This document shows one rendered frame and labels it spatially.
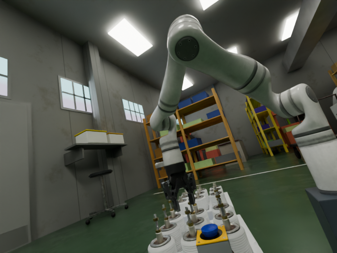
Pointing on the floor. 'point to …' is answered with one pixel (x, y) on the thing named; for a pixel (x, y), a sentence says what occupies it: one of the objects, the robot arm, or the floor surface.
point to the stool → (103, 197)
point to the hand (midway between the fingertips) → (184, 203)
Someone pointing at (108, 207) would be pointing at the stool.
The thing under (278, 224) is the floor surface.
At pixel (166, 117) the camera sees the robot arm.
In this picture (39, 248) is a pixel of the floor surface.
